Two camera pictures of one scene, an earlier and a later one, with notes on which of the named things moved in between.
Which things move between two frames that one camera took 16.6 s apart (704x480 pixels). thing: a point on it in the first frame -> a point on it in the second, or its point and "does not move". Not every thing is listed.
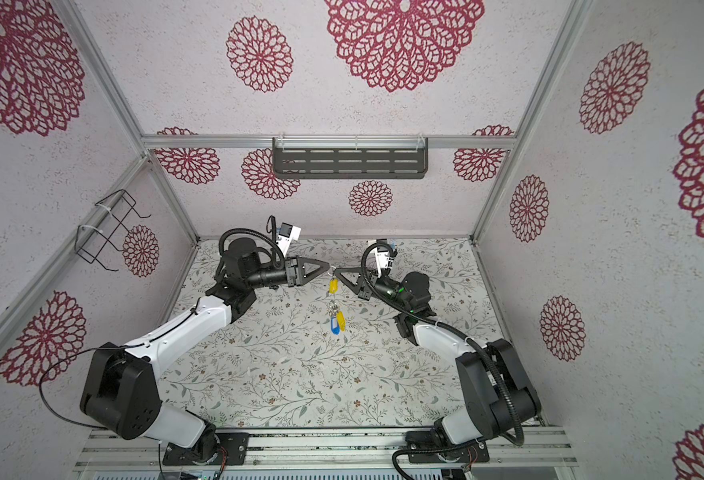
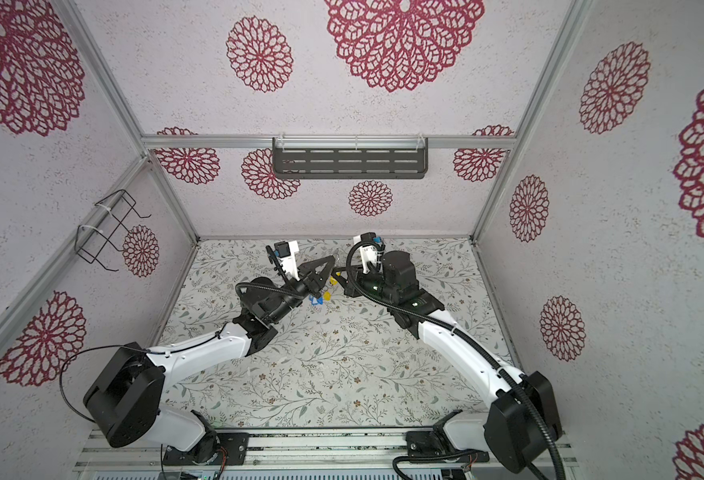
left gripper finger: (301, 277) -> (324, 277)
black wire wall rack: (106, 225) does not move
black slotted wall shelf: (350, 157) does not move
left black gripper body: (269, 276) -> (294, 294)
